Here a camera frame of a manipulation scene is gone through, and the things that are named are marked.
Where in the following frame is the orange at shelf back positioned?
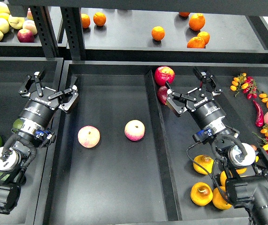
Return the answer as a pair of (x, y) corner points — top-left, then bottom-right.
(179, 12), (190, 17)

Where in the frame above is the yellow apple on shelf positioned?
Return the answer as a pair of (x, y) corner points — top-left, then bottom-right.
(8, 15), (25, 30)

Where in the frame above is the pink apple centre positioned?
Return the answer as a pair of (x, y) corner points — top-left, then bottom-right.
(124, 120), (145, 141)

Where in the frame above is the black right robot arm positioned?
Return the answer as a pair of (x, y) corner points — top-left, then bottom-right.
(165, 67), (268, 225)

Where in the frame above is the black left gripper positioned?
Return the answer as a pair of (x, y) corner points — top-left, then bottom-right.
(18, 70), (79, 128)

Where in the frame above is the large orange on shelf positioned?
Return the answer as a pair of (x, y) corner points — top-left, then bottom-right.
(189, 13), (206, 31)

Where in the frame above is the bright red apple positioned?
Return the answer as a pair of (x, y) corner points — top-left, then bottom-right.
(154, 66), (175, 86)

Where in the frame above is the yellow pear middle pile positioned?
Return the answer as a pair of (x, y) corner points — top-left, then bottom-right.
(220, 168), (247, 187)

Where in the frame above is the red apple on shelf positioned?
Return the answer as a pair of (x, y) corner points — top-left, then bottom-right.
(17, 29), (35, 43)

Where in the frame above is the yellow lemon on shelf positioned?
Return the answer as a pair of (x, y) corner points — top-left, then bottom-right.
(0, 12), (10, 21)

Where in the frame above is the yellow pear with brown top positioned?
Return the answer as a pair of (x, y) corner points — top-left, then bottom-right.
(251, 144), (259, 162)

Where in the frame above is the green avocado upper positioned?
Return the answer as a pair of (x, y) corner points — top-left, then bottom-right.
(11, 118), (24, 133)

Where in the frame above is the orange on shelf centre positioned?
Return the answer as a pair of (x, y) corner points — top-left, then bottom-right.
(151, 26), (165, 41)

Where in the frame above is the cherry tomato bunch upper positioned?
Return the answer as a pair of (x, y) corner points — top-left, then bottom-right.
(230, 73), (257, 99)

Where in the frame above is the red chili pepper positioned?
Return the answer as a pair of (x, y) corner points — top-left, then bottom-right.
(253, 100), (264, 127)

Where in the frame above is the pink apple left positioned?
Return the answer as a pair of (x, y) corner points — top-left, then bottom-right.
(77, 126), (100, 148)

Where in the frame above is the orange on shelf front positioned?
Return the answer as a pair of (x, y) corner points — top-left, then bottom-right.
(187, 37), (206, 48)

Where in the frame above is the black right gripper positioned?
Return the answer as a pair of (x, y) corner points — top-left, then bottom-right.
(165, 67), (226, 131)

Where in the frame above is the dark green avocado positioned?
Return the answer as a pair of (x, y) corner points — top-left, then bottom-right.
(0, 172), (10, 181)

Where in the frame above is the dark red apple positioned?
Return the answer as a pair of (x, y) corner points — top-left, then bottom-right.
(157, 86), (168, 105)

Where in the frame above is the orange on shelf right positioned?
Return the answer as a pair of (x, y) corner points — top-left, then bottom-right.
(197, 31), (210, 45)

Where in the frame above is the orange on shelf far left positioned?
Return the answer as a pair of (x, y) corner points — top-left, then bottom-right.
(81, 14), (91, 29)

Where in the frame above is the pale peach on shelf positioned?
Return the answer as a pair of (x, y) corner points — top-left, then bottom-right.
(23, 20), (38, 35)

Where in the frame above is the black shelf upright post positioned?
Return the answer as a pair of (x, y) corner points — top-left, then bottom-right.
(60, 7), (86, 60)

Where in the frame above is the pale yellow apple shelf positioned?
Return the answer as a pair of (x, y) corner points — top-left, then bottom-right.
(0, 18), (10, 34)

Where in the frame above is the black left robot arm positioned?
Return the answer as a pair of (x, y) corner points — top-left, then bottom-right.
(0, 71), (79, 214)

